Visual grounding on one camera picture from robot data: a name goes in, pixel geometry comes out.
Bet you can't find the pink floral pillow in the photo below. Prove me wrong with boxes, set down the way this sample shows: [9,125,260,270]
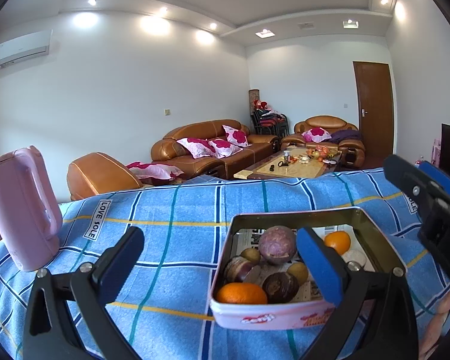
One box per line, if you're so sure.
[176,137,216,159]
[223,124,249,148]
[207,139,244,159]
[302,127,332,143]
[125,161,184,181]

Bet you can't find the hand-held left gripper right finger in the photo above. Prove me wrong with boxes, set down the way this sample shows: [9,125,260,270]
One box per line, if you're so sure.
[295,226,421,360]

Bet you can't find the brown kiwi fruit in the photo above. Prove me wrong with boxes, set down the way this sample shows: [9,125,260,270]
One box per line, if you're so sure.
[241,247,262,265]
[287,262,309,285]

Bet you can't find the pink rectangular tin box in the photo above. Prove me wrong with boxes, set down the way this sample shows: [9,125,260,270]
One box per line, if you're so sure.
[210,207,407,331]

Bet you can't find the large dull purple passion fruit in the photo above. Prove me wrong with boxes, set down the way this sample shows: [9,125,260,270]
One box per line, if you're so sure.
[258,225,298,267]

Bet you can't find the stacked black chairs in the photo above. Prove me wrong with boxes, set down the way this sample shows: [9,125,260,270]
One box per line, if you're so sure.
[250,109,289,137]

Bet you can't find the small orange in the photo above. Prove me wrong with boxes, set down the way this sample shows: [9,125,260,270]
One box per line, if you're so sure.
[323,231,351,256]

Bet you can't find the large orange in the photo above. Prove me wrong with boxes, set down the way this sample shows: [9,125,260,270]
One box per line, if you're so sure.
[216,282,268,305]

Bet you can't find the brown leather armchair with cushion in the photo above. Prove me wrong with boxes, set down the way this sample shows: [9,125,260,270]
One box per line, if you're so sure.
[281,115,365,167]

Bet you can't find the purple cloth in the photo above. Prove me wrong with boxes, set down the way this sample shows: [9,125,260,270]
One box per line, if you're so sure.
[330,129,362,144]

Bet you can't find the orange leather chair back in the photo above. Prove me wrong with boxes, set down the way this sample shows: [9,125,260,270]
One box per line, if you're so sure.
[67,152,145,201]

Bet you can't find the long brown leather sofa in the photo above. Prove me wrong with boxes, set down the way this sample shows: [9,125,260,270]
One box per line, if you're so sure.
[151,119,281,180]

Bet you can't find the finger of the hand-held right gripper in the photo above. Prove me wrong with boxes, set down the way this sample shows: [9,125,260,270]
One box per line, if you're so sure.
[419,160,450,205]
[383,154,450,218]

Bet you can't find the wooden coffee table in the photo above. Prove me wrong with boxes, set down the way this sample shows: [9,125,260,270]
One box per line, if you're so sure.
[233,145,342,181]

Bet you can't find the blue plaid blanket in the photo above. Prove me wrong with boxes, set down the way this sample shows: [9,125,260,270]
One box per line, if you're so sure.
[0,167,450,360]

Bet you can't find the dark brown passion fruit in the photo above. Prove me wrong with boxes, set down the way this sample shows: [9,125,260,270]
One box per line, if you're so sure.
[262,272,300,304]

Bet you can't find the printed newspaper sheet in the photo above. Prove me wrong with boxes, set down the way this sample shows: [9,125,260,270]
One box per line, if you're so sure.
[232,225,361,302]

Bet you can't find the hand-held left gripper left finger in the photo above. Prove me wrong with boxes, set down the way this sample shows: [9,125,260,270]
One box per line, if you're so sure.
[22,226,145,360]

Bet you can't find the white wall air conditioner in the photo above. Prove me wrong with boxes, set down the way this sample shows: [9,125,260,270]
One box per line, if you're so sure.
[0,29,53,67]

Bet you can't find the person's right hand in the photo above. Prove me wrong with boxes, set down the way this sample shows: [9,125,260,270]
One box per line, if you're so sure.
[416,290,450,349]

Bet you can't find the brown wooden door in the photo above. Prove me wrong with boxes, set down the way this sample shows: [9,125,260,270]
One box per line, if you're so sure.
[352,61,394,162]

